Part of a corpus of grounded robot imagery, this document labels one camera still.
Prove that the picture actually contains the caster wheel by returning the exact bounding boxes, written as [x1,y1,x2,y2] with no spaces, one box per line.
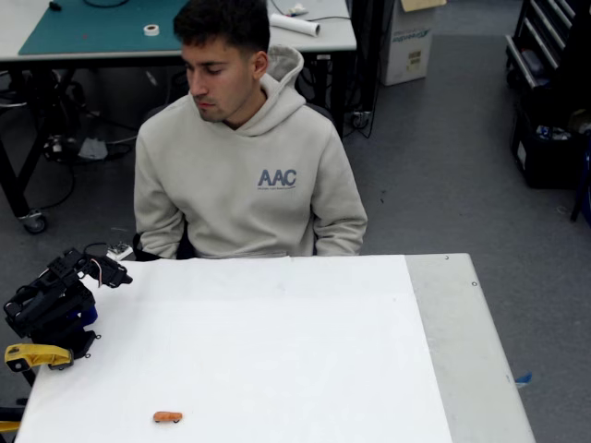
[18,208,49,235]

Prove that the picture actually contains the yellow clamp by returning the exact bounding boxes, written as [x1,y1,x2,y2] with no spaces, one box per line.
[4,343,75,373]

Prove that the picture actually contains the white rag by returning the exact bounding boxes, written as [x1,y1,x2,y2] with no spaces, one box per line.
[78,137,108,161]

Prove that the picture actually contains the man in beige hoodie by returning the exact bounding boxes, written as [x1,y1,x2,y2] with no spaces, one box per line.
[133,0,369,259]

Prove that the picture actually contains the white paper sheet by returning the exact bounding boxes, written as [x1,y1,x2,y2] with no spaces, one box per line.
[13,254,453,443]

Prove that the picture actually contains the green cutting mat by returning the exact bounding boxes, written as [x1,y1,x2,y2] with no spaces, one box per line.
[18,0,269,56]

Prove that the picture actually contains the white paper roll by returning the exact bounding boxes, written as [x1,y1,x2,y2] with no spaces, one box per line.
[269,12,321,37]

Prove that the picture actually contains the grey work table black legs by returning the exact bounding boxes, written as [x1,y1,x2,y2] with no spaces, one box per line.
[0,0,359,232]

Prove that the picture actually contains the white cardboard box green print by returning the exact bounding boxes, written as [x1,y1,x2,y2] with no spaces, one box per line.
[380,0,448,87]

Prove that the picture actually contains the black storage bin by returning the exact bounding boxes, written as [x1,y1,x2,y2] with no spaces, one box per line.
[510,99,591,189]

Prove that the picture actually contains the black tool cart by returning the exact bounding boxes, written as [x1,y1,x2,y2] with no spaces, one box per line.
[504,0,591,89]

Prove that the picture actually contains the black yellow clamp handle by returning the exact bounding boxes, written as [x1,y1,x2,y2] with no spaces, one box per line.
[0,405,24,434]

